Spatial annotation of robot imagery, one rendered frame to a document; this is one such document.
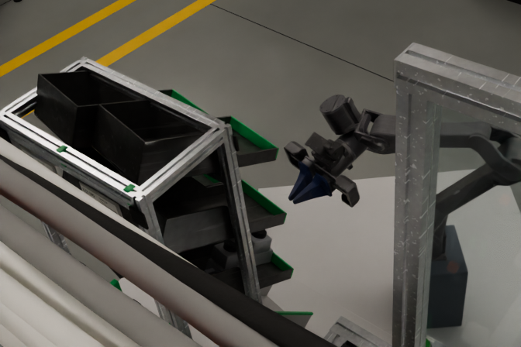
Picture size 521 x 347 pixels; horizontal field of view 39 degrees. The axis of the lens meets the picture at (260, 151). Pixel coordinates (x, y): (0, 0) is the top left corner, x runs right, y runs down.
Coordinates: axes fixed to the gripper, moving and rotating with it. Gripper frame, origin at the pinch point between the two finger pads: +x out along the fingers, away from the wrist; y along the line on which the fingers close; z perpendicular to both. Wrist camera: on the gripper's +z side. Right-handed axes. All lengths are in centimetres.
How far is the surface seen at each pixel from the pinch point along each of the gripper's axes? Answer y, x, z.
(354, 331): 13.3, 8.2, -34.1
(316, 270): -11.2, 0.2, -46.7
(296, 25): -207, -134, -170
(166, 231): 6.8, 27.9, 27.3
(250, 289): 9.7, 22.2, 2.5
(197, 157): 10.3, 18.5, 39.2
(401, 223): 48, 14, 54
